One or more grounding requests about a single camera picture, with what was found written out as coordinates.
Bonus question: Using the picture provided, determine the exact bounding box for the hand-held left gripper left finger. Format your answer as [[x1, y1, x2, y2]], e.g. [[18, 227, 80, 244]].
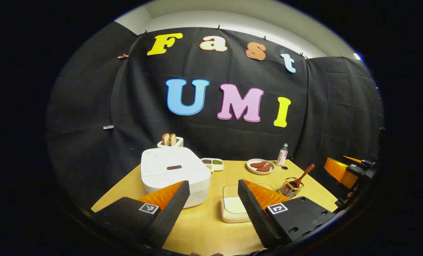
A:
[[91, 180, 191, 249]]

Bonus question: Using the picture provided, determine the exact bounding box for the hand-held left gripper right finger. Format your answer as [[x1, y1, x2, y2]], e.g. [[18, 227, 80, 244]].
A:
[[237, 179, 336, 249]]

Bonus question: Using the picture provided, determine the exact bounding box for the clear container of rice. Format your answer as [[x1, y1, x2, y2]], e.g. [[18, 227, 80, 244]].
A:
[[221, 183, 276, 223]]

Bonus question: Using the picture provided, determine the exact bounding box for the brown wooden spoon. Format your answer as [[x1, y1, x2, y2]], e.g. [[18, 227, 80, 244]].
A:
[[289, 164, 316, 189]]

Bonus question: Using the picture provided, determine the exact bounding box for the white rice cooker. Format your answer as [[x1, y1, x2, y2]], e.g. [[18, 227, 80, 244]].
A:
[[141, 147, 212, 209]]

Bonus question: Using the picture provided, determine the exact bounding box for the metal wire chopstick holder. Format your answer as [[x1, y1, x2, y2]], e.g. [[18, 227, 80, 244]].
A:
[[279, 177, 304, 198]]

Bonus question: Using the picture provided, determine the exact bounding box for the white round plate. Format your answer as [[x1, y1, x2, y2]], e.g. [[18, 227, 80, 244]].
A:
[[246, 159, 275, 175]]

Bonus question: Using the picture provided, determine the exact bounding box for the clear bottle with pink label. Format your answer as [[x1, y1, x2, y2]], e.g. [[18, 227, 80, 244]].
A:
[[277, 143, 289, 166]]

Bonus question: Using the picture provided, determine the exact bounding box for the white divided grain dish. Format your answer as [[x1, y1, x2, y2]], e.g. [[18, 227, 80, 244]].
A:
[[201, 158, 225, 172]]

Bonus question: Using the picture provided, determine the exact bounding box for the white toaster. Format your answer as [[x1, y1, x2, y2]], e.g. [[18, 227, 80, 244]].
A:
[[157, 137, 184, 148]]

